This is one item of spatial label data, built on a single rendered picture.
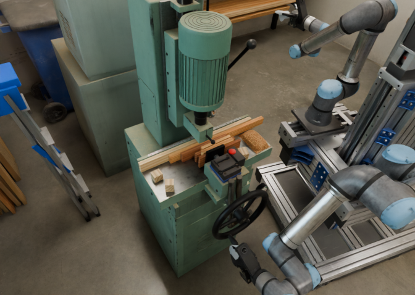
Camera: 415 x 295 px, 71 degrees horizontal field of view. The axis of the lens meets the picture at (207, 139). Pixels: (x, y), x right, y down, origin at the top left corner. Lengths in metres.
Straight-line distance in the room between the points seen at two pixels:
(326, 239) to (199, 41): 1.52
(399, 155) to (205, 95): 0.84
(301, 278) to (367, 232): 1.15
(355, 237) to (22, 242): 2.14
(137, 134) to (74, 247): 0.96
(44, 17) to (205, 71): 1.80
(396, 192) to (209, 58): 0.70
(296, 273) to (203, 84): 0.72
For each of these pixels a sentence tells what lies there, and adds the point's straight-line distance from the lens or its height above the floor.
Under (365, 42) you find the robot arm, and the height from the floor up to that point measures 1.27.
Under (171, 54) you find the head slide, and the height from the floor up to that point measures 1.36.
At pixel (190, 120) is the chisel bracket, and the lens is 1.25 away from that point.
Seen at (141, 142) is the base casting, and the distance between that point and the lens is 1.55.
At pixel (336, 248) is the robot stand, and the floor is 0.21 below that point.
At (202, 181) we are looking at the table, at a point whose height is 0.90.
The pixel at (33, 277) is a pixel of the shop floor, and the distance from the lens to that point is 2.22.
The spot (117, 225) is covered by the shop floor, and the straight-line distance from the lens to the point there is 2.21.
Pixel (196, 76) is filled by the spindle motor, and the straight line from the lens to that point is 1.00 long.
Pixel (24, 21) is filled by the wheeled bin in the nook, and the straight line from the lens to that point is 2.60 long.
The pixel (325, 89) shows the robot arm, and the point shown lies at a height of 1.04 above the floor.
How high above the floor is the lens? 1.90
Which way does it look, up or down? 45 degrees down
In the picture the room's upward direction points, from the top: 5 degrees clockwise
